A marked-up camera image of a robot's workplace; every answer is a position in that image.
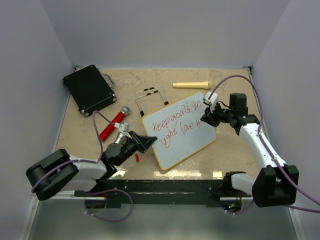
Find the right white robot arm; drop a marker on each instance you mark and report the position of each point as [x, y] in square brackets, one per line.
[276, 181]

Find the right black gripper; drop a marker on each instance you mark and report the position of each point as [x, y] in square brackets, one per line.
[209, 117]

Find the cream toy microphone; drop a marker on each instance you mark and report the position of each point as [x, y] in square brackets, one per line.
[193, 85]

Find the red glitter toy microphone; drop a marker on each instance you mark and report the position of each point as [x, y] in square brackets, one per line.
[125, 111]

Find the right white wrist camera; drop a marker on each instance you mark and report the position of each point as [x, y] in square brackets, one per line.
[210, 100]

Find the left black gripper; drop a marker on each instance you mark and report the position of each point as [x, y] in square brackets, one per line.
[142, 143]

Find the red marker cap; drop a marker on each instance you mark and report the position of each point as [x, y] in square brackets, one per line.
[137, 158]

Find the black carrying case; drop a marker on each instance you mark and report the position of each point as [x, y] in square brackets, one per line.
[89, 89]

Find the silver toy microphone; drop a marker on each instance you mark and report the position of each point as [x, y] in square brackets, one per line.
[121, 137]

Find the yellow framed whiteboard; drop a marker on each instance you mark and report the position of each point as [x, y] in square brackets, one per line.
[179, 130]

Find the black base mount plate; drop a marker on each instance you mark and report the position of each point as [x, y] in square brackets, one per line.
[161, 192]

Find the wire whiteboard stand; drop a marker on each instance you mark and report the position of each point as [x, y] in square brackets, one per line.
[147, 95]

